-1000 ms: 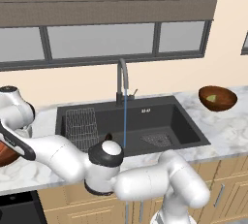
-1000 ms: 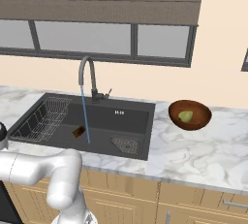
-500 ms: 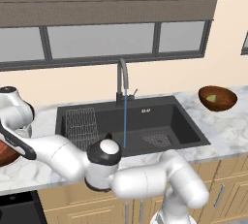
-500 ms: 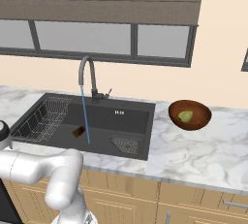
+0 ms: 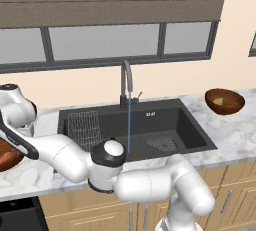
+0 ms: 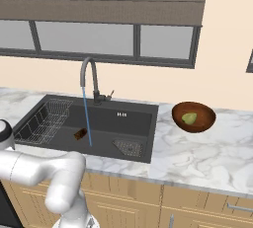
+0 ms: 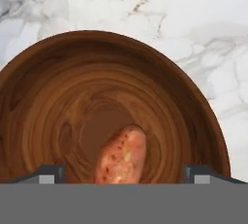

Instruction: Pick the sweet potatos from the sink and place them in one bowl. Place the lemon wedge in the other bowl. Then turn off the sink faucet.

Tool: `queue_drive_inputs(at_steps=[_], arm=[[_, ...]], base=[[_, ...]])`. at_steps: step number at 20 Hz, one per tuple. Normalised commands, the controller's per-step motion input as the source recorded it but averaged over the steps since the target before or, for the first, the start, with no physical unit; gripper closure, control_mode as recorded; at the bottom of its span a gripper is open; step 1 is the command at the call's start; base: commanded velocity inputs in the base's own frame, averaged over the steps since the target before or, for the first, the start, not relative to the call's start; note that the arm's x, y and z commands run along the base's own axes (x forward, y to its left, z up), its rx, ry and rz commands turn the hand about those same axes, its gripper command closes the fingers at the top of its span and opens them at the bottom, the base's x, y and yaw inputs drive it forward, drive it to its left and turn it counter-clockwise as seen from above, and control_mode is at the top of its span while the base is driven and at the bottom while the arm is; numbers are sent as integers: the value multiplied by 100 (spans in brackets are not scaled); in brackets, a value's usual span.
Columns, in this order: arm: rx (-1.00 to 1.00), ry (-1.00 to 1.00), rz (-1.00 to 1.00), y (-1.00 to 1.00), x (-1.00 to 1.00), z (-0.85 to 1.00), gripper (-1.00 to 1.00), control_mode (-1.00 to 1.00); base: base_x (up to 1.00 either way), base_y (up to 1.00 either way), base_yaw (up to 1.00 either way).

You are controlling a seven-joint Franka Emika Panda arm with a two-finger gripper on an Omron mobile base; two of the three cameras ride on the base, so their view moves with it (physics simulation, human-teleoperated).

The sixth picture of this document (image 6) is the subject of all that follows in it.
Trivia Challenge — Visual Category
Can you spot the dark grey sink basin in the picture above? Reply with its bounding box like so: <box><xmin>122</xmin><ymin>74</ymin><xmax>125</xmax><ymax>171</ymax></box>
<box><xmin>12</xmin><ymin>94</ymin><xmax>160</xmax><ymax>165</ymax></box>

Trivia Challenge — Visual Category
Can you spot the light wood drawer front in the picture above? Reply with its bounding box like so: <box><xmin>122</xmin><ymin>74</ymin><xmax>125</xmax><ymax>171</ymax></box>
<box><xmin>161</xmin><ymin>184</ymin><xmax>253</xmax><ymax>224</ymax></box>

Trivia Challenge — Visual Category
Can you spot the wire dish rack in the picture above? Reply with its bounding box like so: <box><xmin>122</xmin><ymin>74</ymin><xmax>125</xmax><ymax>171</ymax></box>
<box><xmin>14</xmin><ymin>98</ymin><xmax>74</xmax><ymax>146</ymax></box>

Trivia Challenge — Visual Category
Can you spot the brown sweet potato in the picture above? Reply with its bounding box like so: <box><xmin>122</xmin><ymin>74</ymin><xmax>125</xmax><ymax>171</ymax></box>
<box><xmin>73</xmin><ymin>127</ymin><xmax>89</xmax><ymax>141</ymax></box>

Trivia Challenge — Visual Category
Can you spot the blue water stream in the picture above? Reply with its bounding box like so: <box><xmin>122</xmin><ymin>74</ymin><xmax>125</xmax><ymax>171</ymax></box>
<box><xmin>81</xmin><ymin>86</ymin><xmax>93</xmax><ymax>147</ymax></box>

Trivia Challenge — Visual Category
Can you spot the dark grey gooseneck faucet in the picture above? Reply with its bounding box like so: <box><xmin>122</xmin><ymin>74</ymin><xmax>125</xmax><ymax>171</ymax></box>
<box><xmin>79</xmin><ymin>56</ymin><xmax>116</xmax><ymax>107</ymax></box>

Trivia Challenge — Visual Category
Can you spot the dark window frame edge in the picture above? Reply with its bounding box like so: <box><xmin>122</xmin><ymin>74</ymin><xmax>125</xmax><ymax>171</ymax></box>
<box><xmin>245</xmin><ymin>49</ymin><xmax>253</xmax><ymax>74</ymax></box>

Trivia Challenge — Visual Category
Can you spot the black appliance front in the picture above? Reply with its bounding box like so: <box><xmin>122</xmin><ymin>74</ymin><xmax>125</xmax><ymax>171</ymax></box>
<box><xmin>0</xmin><ymin>182</ymin><xmax>25</xmax><ymax>228</ymax></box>

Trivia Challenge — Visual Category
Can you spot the yellow-green lemon wedge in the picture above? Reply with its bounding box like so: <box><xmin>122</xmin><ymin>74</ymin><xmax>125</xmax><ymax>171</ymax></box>
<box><xmin>181</xmin><ymin>112</ymin><xmax>199</xmax><ymax>125</ymax></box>

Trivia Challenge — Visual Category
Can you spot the light wood cupboard door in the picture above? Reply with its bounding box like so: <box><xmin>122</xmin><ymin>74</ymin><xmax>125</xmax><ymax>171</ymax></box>
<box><xmin>159</xmin><ymin>207</ymin><xmax>253</xmax><ymax>228</ymax></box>
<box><xmin>80</xmin><ymin>172</ymin><xmax>164</xmax><ymax>228</ymax></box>
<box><xmin>3</xmin><ymin>180</ymin><xmax>62</xmax><ymax>228</ymax></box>

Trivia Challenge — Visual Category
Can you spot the brown wooden bowl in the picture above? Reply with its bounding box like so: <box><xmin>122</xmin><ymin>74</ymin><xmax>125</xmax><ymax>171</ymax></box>
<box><xmin>171</xmin><ymin>101</ymin><xmax>217</xmax><ymax>134</ymax></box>

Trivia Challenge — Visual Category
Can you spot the grey-framed window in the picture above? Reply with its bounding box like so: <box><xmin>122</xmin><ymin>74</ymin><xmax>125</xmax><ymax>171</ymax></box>
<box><xmin>0</xmin><ymin>19</ymin><xmax>203</xmax><ymax>70</ymax></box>

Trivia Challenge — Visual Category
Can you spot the silver drawer handle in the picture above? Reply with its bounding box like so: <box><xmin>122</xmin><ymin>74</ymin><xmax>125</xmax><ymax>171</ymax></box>
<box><xmin>226</xmin><ymin>202</ymin><xmax>253</xmax><ymax>214</ymax></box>

